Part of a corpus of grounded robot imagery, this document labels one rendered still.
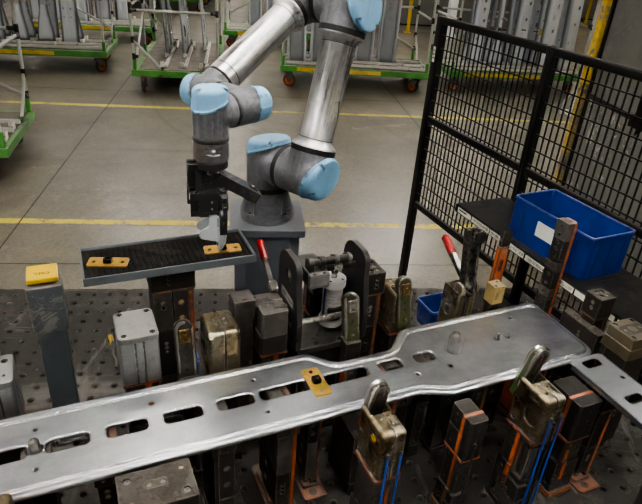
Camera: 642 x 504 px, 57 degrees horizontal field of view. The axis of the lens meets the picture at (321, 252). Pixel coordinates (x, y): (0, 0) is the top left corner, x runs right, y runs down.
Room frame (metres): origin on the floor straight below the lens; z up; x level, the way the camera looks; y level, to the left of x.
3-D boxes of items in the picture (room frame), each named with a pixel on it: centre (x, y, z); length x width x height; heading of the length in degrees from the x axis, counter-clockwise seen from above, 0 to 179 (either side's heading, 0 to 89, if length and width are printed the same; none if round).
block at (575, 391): (1.00, -0.58, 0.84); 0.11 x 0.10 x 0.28; 25
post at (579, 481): (1.02, -0.66, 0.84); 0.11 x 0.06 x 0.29; 25
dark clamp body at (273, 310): (1.10, 0.10, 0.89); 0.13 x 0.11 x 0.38; 25
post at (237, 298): (1.09, 0.17, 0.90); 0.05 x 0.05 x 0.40; 25
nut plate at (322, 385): (0.94, -0.01, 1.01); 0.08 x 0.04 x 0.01; 26
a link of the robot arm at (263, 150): (1.51, 0.16, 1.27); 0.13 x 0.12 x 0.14; 53
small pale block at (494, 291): (1.28, -0.45, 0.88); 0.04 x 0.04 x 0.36; 25
